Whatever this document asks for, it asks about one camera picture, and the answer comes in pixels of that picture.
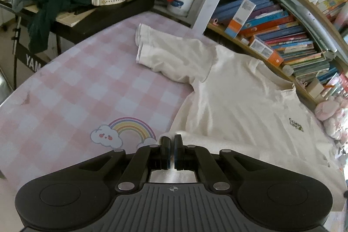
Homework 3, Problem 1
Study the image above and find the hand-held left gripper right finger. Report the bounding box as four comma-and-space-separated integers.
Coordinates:
174, 135, 269, 192

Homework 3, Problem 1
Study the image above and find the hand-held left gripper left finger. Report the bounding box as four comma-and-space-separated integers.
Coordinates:
78, 136, 172, 192

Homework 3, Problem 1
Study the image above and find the white t-shirt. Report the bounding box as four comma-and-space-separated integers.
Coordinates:
135, 23, 347, 212

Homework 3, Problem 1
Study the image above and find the pink checkered printed bed sheet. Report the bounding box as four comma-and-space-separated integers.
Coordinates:
0, 10, 348, 232

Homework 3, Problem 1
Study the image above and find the flat orange white box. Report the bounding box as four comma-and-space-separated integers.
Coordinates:
249, 36, 285, 67

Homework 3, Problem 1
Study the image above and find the white pen cup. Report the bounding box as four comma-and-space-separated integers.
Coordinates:
166, 0, 197, 17

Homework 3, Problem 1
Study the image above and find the tall orange white box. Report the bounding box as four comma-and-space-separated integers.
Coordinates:
224, 0, 256, 38

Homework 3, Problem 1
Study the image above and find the black keyboard piano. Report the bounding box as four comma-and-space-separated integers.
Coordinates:
0, 0, 156, 73

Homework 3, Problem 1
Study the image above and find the beige pen holder box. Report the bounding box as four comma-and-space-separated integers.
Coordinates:
307, 78, 326, 98

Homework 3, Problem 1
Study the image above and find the row of colourful books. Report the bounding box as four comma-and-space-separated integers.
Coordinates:
211, 0, 348, 86

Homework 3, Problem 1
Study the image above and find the white pink plush toy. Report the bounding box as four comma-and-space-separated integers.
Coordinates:
325, 112, 348, 146

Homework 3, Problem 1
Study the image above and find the light wooden board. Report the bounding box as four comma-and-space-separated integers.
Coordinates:
56, 7, 96, 27

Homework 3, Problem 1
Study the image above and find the red printed package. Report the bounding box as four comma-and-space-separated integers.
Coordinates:
325, 73, 348, 97

